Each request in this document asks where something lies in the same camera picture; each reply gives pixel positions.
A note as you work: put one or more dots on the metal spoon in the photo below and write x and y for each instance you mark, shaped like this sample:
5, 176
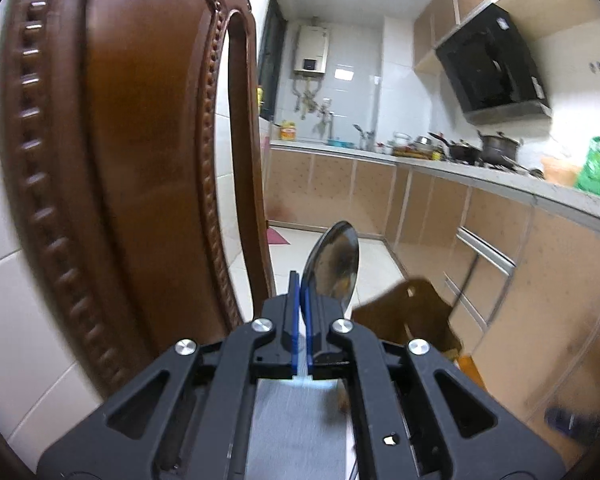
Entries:
332, 260

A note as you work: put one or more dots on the tan upper kitchen cabinets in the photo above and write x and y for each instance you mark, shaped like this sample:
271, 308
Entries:
442, 10

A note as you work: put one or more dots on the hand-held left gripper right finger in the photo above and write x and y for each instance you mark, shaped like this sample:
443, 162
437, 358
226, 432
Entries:
308, 340

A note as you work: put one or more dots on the black range hood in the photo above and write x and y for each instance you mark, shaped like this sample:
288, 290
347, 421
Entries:
490, 60

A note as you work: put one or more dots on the tan kitchen cabinets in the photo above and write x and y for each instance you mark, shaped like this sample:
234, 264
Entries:
442, 10
555, 285

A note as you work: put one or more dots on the green plastic bag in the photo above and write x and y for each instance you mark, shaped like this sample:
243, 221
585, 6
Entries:
597, 170

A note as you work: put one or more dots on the metal faucet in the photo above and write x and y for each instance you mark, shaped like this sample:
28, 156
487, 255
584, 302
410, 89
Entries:
364, 137

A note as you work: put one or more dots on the orange bag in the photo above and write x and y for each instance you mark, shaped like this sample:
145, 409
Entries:
560, 172

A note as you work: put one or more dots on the woven wooden utensil holder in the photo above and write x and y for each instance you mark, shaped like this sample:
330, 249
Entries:
410, 310

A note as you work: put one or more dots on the carved wooden chair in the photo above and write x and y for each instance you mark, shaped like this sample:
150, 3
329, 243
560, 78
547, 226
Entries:
130, 110

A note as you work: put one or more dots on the blue basin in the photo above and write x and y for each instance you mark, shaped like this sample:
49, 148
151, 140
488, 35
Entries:
341, 143

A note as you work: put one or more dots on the yellow bottle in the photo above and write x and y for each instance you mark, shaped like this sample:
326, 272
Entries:
259, 102

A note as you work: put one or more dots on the red floor mat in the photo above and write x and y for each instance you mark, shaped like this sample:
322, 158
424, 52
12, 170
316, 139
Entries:
277, 236

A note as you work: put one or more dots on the white water heater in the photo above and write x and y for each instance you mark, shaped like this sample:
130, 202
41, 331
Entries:
311, 45

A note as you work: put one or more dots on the large dark cooking pot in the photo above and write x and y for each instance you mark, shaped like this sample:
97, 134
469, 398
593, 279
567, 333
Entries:
500, 149

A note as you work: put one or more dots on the yellow box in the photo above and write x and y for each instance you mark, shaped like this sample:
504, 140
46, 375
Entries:
288, 132

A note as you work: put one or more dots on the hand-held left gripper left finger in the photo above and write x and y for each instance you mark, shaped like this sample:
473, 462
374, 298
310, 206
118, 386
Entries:
294, 320

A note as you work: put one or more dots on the speckled kitchen countertop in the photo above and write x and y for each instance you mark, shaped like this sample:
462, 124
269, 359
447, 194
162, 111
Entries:
530, 185

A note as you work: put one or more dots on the black frying pan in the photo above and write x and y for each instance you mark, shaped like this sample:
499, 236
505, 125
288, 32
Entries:
462, 151

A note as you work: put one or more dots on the dark window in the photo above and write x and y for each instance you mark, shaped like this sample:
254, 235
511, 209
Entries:
272, 60

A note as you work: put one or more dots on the tan lower kitchen cabinets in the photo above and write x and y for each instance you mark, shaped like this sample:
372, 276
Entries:
555, 285

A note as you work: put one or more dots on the water heater pipes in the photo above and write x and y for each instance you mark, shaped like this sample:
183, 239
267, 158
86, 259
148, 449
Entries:
310, 95

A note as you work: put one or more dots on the dark blue slipper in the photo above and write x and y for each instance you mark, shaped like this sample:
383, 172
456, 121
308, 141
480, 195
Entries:
570, 425

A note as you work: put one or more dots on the grey table cloth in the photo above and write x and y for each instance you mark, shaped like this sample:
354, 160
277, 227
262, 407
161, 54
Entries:
295, 430

